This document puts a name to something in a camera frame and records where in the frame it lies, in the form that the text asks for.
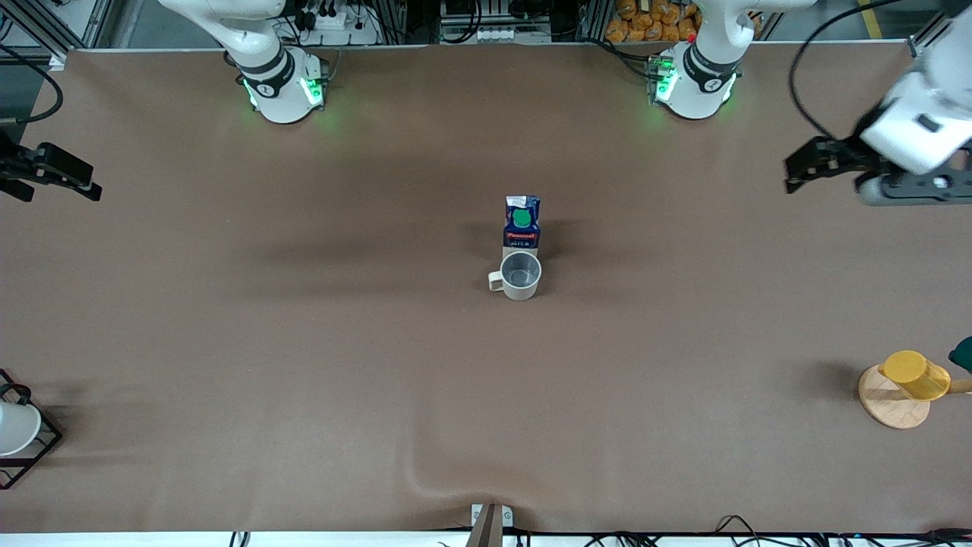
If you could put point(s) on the white mug grey inside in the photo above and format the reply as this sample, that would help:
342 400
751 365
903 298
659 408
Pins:
521 282

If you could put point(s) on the round wooden cup stand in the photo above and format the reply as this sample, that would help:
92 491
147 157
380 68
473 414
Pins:
892 410

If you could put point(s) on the orange bread pile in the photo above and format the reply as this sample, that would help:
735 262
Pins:
653 19

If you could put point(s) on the brown table cover sheet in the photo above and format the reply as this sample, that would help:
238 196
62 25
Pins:
304 342

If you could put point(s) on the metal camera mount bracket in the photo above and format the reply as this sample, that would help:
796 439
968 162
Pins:
490 524

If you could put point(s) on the long white power strip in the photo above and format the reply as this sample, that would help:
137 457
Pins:
497 34

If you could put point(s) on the dark green cup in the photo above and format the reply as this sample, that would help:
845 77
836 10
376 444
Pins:
963 355

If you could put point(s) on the blue milk carton green cap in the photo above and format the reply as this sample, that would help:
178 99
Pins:
522 228

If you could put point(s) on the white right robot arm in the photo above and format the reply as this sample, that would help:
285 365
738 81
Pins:
279 91

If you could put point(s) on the white power strip with plugs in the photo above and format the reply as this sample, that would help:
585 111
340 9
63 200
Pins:
334 26

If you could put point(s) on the yellow plastic cup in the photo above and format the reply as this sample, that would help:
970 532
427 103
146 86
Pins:
915 376

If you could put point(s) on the aluminium frame profile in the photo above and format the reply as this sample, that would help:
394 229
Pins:
930 38
45 26

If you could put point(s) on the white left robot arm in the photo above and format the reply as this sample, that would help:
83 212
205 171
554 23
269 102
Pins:
695 87

